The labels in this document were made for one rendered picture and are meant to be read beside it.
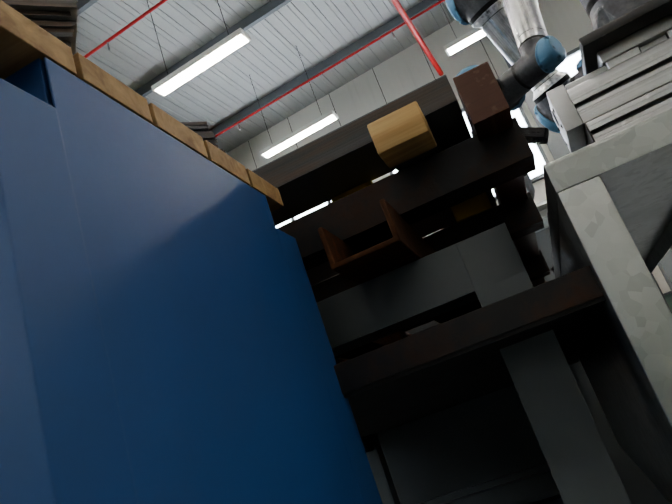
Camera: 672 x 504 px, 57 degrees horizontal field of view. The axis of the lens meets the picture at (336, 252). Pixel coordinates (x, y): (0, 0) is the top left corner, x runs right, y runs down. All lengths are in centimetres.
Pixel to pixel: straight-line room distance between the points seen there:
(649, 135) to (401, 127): 24
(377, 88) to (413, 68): 77
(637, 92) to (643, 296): 70
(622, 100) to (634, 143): 62
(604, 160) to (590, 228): 6
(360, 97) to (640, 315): 1187
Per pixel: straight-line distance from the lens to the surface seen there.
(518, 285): 71
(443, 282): 72
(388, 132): 68
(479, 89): 70
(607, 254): 59
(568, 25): 1187
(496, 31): 189
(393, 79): 1225
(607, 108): 123
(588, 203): 60
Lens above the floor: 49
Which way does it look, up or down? 18 degrees up
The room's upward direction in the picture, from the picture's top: 19 degrees counter-clockwise
